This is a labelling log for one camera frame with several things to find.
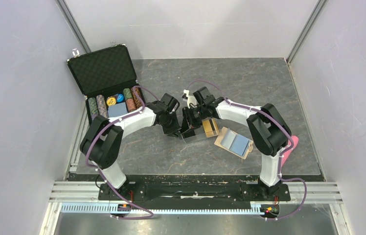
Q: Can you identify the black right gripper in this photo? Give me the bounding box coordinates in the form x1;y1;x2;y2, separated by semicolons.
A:
181;105;207;134

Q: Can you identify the beige leather card holder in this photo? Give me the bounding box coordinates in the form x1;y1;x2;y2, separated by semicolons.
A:
214;127;253;160

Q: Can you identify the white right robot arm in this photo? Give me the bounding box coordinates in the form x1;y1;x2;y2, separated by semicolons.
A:
181;87;295;200

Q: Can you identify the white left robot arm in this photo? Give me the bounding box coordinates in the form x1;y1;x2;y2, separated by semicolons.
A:
80;94;180;200

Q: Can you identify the clear acrylic card stand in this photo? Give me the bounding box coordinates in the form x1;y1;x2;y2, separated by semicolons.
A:
182;124;217;143

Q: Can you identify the blue playing card deck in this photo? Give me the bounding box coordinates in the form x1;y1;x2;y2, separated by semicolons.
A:
108;102;128;118

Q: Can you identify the orange black poker chip stack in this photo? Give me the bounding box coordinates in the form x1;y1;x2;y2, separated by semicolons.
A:
131;86;144;109

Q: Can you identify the blue dealer chip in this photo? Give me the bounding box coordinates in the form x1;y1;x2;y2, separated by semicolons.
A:
115;94;124;103

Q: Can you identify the yellow dealer chip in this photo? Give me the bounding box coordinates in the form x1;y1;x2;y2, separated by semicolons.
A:
106;96;117;106

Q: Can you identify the green poker chip stack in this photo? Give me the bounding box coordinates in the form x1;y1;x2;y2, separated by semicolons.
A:
88;97;99;115

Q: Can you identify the black poker chip case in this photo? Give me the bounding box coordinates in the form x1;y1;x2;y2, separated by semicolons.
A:
67;44;139;123

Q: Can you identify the pink cylinder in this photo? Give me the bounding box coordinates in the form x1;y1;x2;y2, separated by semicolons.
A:
281;136;299;167

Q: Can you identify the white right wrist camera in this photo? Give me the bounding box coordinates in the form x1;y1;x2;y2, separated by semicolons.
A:
182;90;198;108

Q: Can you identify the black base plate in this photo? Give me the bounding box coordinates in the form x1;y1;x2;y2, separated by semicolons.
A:
98;175;291;210

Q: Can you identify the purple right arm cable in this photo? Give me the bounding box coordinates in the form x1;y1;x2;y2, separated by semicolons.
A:
186;79;307;220

